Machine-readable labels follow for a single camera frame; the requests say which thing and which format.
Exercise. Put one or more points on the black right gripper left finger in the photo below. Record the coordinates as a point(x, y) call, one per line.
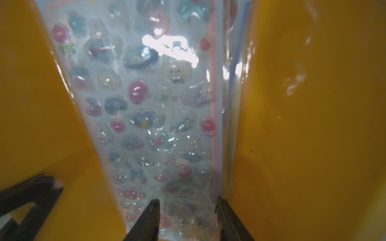
point(146, 227)

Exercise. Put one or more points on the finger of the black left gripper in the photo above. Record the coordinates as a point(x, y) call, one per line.
point(42, 192)

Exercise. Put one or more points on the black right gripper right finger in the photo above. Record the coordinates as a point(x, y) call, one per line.
point(231, 227)

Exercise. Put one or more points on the yellow storage box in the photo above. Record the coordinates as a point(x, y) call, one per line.
point(311, 141)

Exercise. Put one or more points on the light blue sticker sheet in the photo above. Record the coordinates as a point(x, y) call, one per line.
point(146, 76)

